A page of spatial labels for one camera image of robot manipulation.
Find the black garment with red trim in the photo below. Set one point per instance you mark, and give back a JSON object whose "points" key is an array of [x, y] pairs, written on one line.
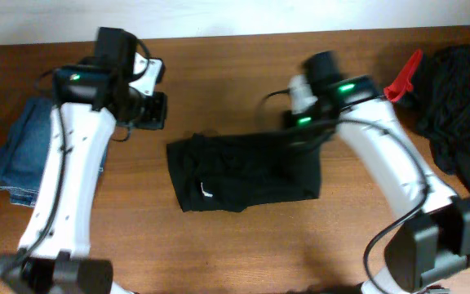
{"points": [[437, 89]]}

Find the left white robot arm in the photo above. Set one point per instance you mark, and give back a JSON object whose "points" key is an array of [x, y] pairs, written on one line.
{"points": [[114, 87]]}

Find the black t-shirt with logo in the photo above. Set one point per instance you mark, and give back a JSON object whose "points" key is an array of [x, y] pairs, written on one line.
{"points": [[232, 173]]}

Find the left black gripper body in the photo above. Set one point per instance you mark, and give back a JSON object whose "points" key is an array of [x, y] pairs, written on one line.
{"points": [[153, 110]]}

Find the folded blue denim jeans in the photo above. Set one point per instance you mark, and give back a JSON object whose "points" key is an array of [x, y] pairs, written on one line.
{"points": [[23, 157]]}

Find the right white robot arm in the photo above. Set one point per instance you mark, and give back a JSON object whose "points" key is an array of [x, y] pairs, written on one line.
{"points": [[429, 239]]}

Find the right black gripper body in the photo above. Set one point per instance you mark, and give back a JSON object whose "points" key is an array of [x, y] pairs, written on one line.
{"points": [[308, 125]]}

